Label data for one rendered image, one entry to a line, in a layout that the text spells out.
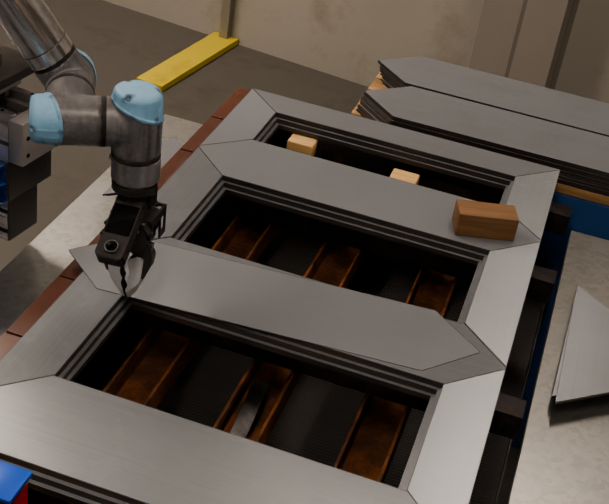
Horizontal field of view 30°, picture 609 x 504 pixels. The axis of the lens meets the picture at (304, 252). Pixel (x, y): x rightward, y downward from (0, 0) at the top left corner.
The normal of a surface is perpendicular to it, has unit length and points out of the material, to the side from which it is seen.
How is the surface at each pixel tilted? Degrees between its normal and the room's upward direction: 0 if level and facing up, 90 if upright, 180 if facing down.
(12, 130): 90
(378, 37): 90
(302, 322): 0
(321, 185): 0
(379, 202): 0
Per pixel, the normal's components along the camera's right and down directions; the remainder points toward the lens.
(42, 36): 0.47, 0.36
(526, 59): -0.43, 0.44
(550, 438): 0.14, -0.83
